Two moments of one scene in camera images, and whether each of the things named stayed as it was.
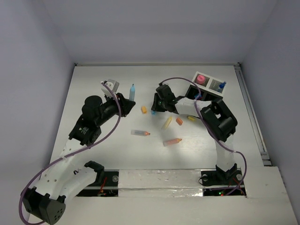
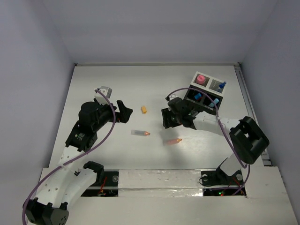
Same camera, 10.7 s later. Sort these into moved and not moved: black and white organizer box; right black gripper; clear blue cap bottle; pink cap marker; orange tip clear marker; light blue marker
Moved: light blue marker; right black gripper
Not moved: black and white organizer box; clear blue cap bottle; pink cap marker; orange tip clear marker
